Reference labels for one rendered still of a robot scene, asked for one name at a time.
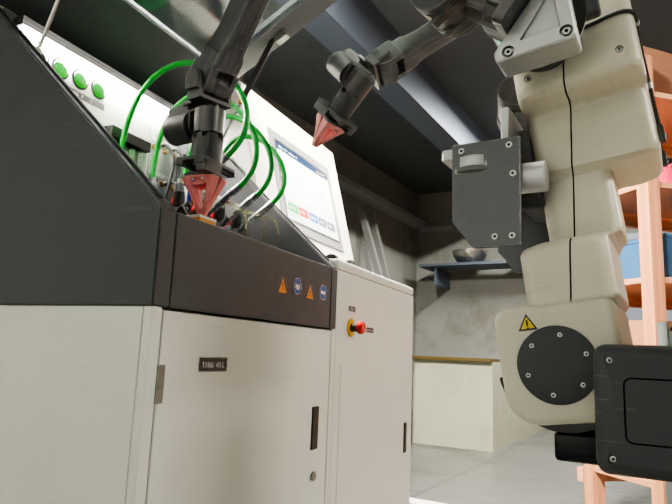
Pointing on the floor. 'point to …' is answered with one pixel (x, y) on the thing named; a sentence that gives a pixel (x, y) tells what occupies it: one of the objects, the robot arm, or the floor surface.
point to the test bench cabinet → (84, 402)
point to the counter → (463, 405)
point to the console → (353, 346)
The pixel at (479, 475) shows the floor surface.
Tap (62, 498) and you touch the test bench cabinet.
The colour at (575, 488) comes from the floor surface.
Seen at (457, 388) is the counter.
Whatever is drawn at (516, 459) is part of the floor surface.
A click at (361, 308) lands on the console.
